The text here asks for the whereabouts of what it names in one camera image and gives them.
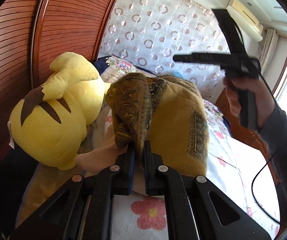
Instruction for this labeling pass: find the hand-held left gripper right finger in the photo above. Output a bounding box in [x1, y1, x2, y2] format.
[144, 140, 271, 240]

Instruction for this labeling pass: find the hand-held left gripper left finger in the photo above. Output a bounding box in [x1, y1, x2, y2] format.
[10, 147, 136, 240]

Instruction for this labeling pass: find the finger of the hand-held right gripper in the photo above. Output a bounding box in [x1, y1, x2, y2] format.
[173, 52, 235, 67]
[211, 8, 246, 58]

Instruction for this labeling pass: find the golden patterned garment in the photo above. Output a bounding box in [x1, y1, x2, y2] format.
[105, 73, 210, 178]

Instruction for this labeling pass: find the person's right forearm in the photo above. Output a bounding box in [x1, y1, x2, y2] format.
[257, 102, 287, 170]

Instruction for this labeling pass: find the person's right hand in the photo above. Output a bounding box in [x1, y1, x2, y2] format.
[223, 76, 277, 130]

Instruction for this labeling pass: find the low wooden cabinet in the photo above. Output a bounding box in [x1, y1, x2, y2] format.
[215, 89, 279, 180]

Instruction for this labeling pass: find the beige pillow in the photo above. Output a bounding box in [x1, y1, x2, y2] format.
[77, 125, 129, 175]

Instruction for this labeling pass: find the bundled pale window curtain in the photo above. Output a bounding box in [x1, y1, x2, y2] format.
[258, 28, 280, 75]

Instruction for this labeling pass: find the sheer circle-patterned curtain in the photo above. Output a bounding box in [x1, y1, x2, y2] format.
[97, 0, 231, 98]

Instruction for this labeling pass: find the white flowered blanket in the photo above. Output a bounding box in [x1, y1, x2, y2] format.
[93, 100, 281, 240]

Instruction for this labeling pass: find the pale yellow blanket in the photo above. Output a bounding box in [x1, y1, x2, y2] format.
[16, 165, 84, 228]

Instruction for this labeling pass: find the yellow plush toy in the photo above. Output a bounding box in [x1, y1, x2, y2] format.
[8, 52, 111, 171]

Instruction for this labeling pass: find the brown slatted wooden wardrobe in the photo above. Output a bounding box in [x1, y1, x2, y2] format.
[0, 0, 126, 195]

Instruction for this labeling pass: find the wall air conditioner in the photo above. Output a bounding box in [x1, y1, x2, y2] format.
[227, 0, 264, 42]

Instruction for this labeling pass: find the black cable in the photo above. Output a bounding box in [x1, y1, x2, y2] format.
[251, 72, 281, 225]

